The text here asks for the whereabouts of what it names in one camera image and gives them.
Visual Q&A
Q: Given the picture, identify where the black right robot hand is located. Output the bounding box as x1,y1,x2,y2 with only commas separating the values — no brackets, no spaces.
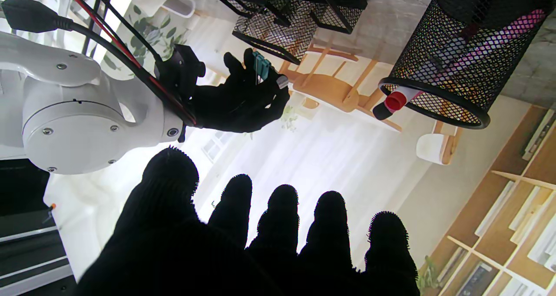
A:
189,48,291,134

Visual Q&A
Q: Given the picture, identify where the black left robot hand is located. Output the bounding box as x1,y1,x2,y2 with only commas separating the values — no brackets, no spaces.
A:
74,146,421,296

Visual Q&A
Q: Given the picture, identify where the black mesh desk organizer tray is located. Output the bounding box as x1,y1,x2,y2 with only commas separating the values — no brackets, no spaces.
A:
212,0,369,66

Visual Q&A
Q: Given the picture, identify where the red marker with white label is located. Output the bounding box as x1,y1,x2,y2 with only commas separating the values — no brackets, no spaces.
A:
384,23,483,114

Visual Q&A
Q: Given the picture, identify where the black mesh pen cup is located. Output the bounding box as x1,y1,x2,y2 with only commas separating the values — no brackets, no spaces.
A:
377,0,556,130

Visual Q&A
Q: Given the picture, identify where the pink marker with black cap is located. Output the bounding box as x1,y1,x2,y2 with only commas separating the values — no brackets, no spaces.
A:
373,9,548,121

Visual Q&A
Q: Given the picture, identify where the black robot base housing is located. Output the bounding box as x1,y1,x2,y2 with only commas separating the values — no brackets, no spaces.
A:
0,159,79,296

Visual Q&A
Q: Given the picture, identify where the printed room scene backdrop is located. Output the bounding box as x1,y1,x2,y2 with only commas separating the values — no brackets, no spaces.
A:
0,0,556,296

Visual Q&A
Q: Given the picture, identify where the red and black right arm cable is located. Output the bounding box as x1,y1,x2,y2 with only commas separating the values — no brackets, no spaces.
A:
0,0,207,142

